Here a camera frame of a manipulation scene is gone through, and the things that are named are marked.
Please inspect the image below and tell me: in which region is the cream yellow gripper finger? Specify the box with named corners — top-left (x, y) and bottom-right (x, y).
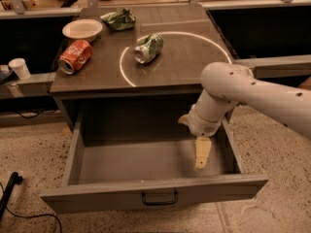
top-left (194, 137), bottom-right (212, 170)

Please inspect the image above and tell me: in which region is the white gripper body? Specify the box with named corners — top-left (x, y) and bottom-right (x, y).
top-left (188, 104), bottom-right (222, 137)

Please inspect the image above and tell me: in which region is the grey top drawer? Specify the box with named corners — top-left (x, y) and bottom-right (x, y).
top-left (40, 116), bottom-right (268, 214)

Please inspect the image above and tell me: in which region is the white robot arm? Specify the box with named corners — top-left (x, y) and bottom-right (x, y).
top-left (178, 62), bottom-right (311, 170)

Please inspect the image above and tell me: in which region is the grey drawer cabinet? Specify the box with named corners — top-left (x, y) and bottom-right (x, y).
top-left (51, 5), bottom-right (233, 142)

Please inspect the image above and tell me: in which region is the crushed green soda can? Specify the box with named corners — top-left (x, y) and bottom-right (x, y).
top-left (134, 34), bottom-right (164, 64)

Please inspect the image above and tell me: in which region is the crumpled green chip bag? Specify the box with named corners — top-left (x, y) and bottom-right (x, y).
top-left (100, 8), bottom-right (136, 31)

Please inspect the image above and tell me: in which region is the crushed orange soda can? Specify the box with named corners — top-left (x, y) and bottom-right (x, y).
top-left (58, 40), bottom-right (92, 75)

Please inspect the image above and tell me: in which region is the white bowl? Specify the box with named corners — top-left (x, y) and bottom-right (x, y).
top-left (62, 19), bottom-right (103, 43)

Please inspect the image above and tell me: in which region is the white paper cup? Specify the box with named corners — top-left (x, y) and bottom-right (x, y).
top-left (9, 58), bottom-right (30, 80)

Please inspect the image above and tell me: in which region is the dark plate at left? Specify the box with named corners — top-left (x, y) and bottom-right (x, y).
top-left (0, 65), bottom-right (13, 84)

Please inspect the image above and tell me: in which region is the black cable on floor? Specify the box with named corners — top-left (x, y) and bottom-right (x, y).
top-left (0, 182), bottom-right (63, 233)

